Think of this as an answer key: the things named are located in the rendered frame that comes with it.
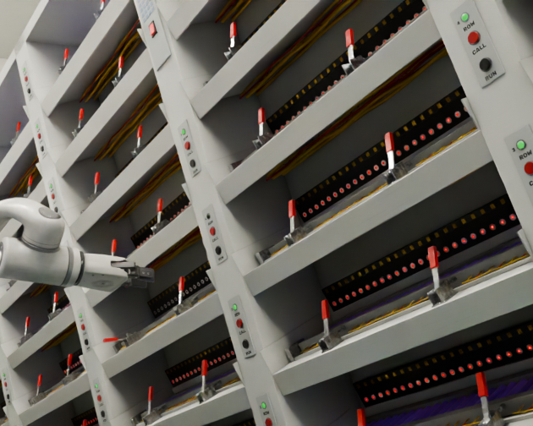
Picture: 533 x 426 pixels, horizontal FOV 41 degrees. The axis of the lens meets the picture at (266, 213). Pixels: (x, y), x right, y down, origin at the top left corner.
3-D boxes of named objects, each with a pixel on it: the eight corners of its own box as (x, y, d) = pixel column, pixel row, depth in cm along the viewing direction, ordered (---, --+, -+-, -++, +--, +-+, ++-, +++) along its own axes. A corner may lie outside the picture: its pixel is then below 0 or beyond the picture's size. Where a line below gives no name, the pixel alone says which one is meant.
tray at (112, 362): (228, 310, 149) (206, 270, 150) (108, 379, 193) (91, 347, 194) (289, 276, 163) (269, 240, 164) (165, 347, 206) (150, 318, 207)
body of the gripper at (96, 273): (62, 292, 154) (111, 297, 161) (80, 275, 147) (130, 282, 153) (63, 259, 158) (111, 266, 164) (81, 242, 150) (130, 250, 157)
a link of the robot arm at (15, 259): (64, 236, 153) (52, 273, 156) (2, 225, 146) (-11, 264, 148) (74, 253, 147) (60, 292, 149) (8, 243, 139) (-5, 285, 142)
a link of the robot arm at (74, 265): (53, 292, 153) (67, 293, 154) (68, 277, 146) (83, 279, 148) (55, 255, 156) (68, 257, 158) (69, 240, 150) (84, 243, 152)
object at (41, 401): (94, 386, 199) (71, 342, 201) (23, 427, 243) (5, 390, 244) (151, 355, 213) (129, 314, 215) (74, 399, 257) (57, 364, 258)
